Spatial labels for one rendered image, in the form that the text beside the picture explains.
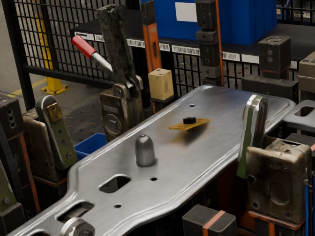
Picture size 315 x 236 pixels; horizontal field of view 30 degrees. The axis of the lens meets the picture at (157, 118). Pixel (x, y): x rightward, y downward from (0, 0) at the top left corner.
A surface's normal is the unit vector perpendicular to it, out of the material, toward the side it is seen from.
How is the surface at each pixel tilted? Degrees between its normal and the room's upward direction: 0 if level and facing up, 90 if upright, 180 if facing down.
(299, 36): 0
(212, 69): 90
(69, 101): 0
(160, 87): 90
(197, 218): 0
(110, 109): 90
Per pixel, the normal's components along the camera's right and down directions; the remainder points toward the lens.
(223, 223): -0.11, -0.90
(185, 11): -0.55, 0.40
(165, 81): 0.78, 0.18
